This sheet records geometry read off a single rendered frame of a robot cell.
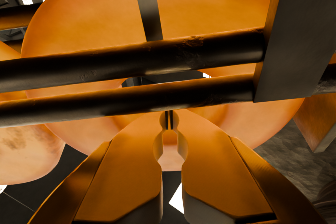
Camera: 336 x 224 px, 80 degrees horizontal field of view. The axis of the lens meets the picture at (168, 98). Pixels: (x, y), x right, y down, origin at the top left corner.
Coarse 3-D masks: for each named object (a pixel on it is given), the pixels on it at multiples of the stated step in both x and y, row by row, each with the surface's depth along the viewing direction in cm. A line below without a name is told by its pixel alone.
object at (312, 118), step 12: (312, 96) 11; (324, 96) 10; (300, 108) 12; (312, 108) 11; (324, 108) 10; (300, 120) 12; (312, 120) 11; (324, 120) 10; (312, 132) 11; (324, 132) 10; (312, 144) 11; (324, 144) 11
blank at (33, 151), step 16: (0, 48) 11; (0, 96) 10; (16, 96) 11; (0, 128) 12; (16, 128) 12; (32, 128) 12; (0, 144) 13; (16, 144) 14; (32, 144) 14; (48, 144) 14; (64, 144) 16; (0, 160) 15; (16, 160) 15; (32, 160) 15; (48, 160) 15; (0, 176) 17; (16, 176) 17; (32, 176) 17
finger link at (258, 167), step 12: (240, 144) 9; (240, 156) 8; (252, 156) 8; (252, 168) 8; (264, 168) 8; (264, 180) 7; (276, 180) 7; (288, 180) 7; (264, 192) 7; (276, 192) 7; (288, 192) 7; (300, 192) 7; (276, 204) 7; (288, 204) 6; (300, 204) 6; (312, 204) 6; (276, 216) 6; (288, 216) 6; (300, 216) 6; (312, 216) 6
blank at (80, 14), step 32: (64, 0) 7; (96, 0) 7; (128, 0) 7; (160, 0) 7; (192, 0) 7; (224, 0) 7; (256, 0) 7; (32, 32) 8; (64, 32) 8; (96, 32) 8; (128, 32) 8; (160, 32) 8; (192, 32) 8; (32, 96) 10; (64, 128) 12; (96, 128) 12; (224, 128) 13; (256, 128) 13; (160, 160) 16
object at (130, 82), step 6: (6, 0) 642; (12, 0) 660; (18, 0) 664; (12, 6) 666; (24, 30) 712; (0, 36) 923; (6, 36) 921; (132, 78) 508; (138, 78) 547; (132, 84) 526; (138, 84) 564
